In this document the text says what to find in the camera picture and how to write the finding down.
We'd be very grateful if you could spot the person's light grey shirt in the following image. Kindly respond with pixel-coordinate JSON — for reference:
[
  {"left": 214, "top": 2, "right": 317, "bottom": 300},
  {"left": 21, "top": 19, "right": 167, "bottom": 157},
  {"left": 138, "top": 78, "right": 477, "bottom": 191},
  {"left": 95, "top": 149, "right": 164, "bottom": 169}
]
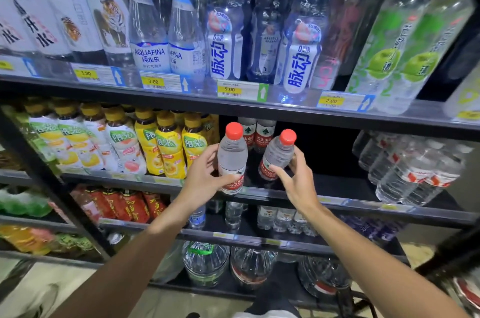
[{"left": 232, "top": 310, "right": 297, "bottom": 318}]

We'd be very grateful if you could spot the person's right forearm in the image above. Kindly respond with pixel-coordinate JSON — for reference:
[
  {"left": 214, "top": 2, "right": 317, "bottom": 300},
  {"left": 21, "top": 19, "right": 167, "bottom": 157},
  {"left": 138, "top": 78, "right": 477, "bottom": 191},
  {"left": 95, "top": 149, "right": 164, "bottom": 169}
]
[{"left": 299, "top": 198, "right": 470, "bottom": 318}]

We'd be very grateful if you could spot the pink label drink bottle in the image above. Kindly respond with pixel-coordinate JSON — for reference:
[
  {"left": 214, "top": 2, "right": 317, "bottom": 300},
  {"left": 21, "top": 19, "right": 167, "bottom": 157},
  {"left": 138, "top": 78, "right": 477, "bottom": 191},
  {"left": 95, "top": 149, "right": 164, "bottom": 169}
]
[{"left": 311, "top": 0, "right": 370, "bottom": 91}]

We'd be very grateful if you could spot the row of small clear water bottles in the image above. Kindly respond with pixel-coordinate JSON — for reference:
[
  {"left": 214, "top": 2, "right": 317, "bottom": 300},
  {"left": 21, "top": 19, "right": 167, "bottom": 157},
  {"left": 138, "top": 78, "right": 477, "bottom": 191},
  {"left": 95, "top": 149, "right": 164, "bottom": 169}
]
[{"left": 187, "top": 200, "right": 320, "bottom": 238}]

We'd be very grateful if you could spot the row of white label drink bottles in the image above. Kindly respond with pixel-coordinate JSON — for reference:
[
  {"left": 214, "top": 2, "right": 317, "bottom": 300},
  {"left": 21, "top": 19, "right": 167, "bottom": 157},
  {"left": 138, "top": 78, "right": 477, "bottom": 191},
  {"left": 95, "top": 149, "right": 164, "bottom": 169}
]
[{"left": 0, "top": 0, "right": 140, "bottom": 79}]

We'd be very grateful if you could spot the person's left forearm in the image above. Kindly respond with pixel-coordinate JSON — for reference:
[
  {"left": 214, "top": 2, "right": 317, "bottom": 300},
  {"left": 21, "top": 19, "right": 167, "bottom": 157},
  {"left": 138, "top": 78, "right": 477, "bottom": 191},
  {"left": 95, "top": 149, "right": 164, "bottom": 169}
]
[{"left": 48, "top": 201, "right": 196, "bottom": 318}]

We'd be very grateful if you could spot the person's right hand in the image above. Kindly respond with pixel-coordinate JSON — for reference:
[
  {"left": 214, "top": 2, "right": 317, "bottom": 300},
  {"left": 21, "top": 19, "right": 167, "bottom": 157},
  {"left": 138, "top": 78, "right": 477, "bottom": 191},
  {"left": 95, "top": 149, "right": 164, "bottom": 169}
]
[{"left": 269, "top": 145, "right": 323, "bottom": 216}]

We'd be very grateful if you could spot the yellow label clear drink bottle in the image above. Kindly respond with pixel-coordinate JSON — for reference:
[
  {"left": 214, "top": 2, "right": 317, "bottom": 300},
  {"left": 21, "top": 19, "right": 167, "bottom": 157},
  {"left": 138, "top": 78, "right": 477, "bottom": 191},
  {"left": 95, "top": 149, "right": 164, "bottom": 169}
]
[{"left": 442, "top": 63, "right": 480, "bottom": 124}]

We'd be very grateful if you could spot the cluster of white cap bottles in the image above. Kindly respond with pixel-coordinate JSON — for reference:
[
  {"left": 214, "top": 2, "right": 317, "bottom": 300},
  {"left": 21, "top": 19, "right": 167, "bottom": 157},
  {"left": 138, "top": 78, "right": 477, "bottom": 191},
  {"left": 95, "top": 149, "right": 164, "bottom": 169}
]
[{"left": 351, "top": 130, "right": 475, "bottom": 207}]

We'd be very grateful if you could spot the person's left hand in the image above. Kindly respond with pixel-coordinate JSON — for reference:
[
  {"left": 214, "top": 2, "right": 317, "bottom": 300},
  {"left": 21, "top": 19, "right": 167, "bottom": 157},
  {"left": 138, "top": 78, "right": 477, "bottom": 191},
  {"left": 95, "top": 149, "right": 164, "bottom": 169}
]
[{"left": 178, "top": 143, "right": 241, "bottom": 214}]

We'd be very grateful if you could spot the row of yellow cap tea bottles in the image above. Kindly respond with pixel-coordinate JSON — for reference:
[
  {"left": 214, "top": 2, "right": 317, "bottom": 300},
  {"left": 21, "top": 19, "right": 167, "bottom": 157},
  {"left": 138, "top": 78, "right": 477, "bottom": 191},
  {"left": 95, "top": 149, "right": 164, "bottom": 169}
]
[{"left": 22, "top": 98, "right": 222, "bottom": 180}]

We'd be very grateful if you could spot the row of red wrapped drink bottles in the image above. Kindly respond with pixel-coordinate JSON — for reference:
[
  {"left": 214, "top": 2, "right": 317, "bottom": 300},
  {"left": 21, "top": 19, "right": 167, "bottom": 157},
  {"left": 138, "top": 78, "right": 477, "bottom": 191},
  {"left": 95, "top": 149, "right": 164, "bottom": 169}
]
[{"left": 71, "top": 186, "right": 168, "bottom": 225}]

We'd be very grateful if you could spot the tall light blue water bottle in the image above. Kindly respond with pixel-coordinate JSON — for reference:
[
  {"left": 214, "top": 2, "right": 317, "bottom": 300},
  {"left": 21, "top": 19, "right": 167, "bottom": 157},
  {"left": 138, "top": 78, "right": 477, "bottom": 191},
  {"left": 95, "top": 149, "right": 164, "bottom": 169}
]
[
  {"left": 167, "top": 0, "right": 207, "bottom": 94},
  {"left": 121, "top": 0, "right": 172, "bottom": 75}
]

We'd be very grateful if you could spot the large red cap water bottle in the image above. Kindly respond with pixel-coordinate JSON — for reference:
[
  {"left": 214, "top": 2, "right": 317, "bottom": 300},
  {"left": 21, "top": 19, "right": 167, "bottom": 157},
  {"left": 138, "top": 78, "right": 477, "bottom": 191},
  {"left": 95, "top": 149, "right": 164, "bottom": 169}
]
[{"left": 451, "top": 275, "right": 480, "bottom": 313}]

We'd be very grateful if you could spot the row of dark blue drink bottles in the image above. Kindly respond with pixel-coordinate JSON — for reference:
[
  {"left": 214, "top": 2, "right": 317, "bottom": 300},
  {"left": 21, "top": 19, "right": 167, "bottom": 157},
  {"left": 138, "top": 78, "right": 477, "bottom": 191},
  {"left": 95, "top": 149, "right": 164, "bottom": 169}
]
[{"left": 204, "top": 0, "right": 335, "bottom": 105}]

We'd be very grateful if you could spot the green label clear drink bottle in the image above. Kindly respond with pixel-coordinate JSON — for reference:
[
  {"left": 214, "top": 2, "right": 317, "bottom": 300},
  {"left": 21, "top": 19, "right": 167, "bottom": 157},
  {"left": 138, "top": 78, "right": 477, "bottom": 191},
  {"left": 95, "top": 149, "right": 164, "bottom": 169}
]
[
  {"left": 374, "top": 0, "right": 480, "bottom": 115},
  {"left": 344, "top": 0, "right": 436, "bottom": 105}
]

